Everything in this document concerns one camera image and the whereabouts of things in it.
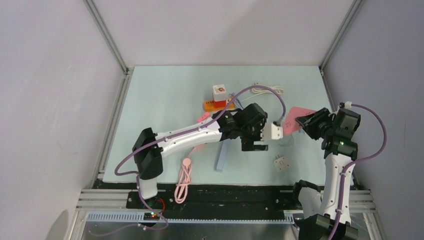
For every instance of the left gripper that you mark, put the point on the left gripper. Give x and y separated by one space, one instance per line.
248 144

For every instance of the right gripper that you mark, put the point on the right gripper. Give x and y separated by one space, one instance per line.
309 121

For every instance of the red cube socket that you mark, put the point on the red cube socket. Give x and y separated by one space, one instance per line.
219 104

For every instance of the orange power strip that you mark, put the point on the orange power strip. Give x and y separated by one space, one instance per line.
208 107

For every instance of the pink adapter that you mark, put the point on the pink adapter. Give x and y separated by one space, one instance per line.
203 117

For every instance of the white cube socket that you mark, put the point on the white cube socket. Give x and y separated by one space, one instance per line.
219 93

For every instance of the white adapter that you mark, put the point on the white adapter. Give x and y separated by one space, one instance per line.
281 163

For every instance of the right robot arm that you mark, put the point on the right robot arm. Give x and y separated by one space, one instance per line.
327 213

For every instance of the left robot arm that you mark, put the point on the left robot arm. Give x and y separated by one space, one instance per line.
152 147

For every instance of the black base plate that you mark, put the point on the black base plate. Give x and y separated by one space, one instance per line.
226 202

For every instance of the aluminium frame rail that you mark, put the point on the aluminium frame rail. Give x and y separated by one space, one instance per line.
127 200

